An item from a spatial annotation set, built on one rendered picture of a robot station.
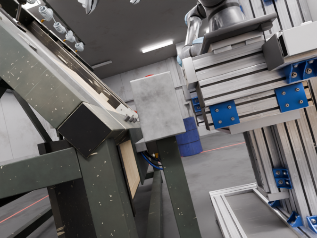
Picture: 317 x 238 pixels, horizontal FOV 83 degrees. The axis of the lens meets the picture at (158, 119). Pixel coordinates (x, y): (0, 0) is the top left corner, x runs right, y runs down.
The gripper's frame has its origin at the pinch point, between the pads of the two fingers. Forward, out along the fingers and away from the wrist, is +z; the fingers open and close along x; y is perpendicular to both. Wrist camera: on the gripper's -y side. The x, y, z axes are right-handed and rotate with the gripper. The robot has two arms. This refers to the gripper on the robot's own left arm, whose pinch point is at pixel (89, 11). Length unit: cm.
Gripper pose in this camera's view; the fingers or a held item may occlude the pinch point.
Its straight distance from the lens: 98.0
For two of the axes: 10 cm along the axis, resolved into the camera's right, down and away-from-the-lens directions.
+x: -1.6, -0.1, -9.9
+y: -9.6, -2.3, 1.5
